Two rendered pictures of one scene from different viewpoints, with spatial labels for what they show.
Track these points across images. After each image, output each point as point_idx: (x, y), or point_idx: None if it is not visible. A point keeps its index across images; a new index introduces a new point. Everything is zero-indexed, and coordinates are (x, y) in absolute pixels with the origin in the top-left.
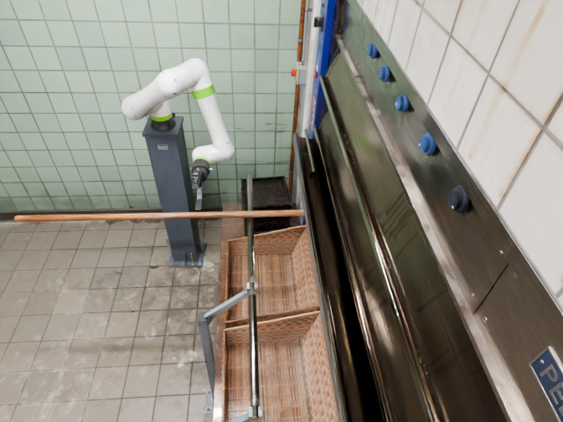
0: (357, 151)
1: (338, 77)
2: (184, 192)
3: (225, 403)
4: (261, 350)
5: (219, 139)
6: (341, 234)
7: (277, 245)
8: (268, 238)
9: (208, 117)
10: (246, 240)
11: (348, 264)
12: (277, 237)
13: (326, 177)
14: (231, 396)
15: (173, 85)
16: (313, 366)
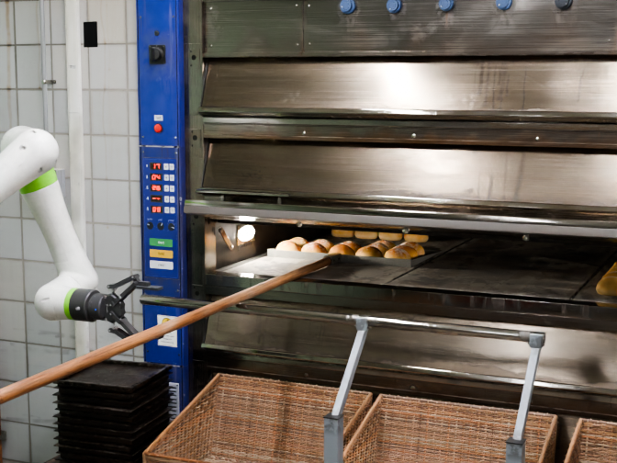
0: (377, 101)
1: (244, 88)
2: None
3: None
4: None
5: (82, 254)
6: (405, 197)
7: (196, 438)
8: (186, 423)
9: (61, 217)
10: (164, 442)
11: (448, 199)
12: (195, 416)
13: (307, 194)
14: None
15: (56, 145)
16: (435, 457)
